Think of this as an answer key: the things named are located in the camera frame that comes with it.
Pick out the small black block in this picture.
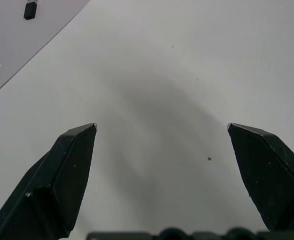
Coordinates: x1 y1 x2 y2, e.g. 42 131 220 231
23 0 40 21

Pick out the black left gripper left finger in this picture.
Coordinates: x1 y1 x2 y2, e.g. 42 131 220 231
0 122 98 240

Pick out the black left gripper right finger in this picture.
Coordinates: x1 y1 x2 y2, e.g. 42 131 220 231
227 122 294 232

